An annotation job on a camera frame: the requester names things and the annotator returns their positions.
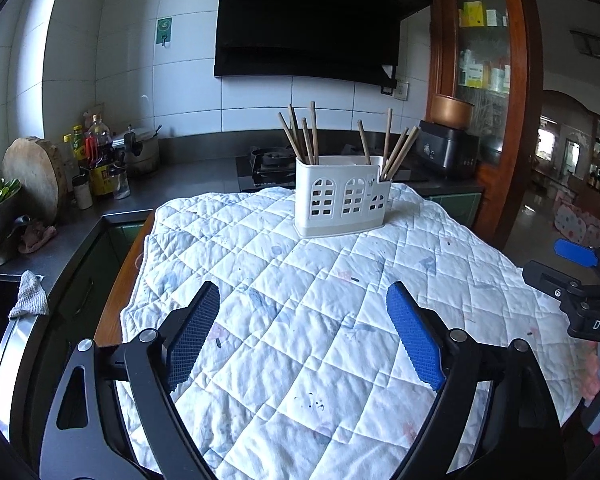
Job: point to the black range hood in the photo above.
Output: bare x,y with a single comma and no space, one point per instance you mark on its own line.
305,20

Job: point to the round wooden chopping block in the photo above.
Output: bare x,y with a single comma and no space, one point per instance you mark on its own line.
35,180

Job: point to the dark wall bracket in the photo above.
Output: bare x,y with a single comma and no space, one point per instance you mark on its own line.
589,45

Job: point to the black gas stove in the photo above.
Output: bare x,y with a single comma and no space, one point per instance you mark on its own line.
260,175

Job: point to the metal pressure cooker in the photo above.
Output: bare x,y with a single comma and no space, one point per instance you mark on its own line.
142,155

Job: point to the ginger root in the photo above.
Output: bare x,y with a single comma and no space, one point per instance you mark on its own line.
37,237

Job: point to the small glass jar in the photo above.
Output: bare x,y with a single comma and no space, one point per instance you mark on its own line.
120,185

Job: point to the white quilted mat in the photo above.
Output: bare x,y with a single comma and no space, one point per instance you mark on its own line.
300,285

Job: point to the white plastic utensil holder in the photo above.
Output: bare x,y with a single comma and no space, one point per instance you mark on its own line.
340,220

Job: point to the white wall socket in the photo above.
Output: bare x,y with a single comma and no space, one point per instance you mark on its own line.
403,90

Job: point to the white shaker black lid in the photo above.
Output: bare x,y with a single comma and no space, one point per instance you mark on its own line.
83,195

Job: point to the yellow box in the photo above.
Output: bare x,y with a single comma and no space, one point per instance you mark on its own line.
473,15

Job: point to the copper coloured pot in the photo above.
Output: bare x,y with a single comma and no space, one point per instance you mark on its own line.
452,112

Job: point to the green adhesive wall hook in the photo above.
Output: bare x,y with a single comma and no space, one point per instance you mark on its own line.
164,30

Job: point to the wooden table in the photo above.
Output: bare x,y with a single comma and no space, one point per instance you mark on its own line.
125,280

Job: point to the brown wooden glass cabinet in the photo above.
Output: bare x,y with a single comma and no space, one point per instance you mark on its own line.
440,35

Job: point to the yellow bottle green cap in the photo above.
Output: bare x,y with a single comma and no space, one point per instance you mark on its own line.
78,147

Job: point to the green base cabinet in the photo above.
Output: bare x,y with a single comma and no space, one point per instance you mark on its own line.
450,207
90,285

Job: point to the bunch of wooden chopsticks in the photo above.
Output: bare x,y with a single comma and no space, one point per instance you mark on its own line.
314,135

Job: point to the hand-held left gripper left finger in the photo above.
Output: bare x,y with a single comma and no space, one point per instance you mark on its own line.
195,330

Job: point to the black kitchen appliance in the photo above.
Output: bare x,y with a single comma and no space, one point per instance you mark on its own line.
447,152

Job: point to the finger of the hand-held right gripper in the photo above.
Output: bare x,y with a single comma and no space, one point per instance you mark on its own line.
550,280
575,252

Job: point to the floral printed panel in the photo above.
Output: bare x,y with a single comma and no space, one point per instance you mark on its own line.
577,227

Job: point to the grey dish cloth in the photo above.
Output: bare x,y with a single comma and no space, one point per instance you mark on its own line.
30,297

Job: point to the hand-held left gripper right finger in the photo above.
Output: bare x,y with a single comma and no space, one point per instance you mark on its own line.
415,335

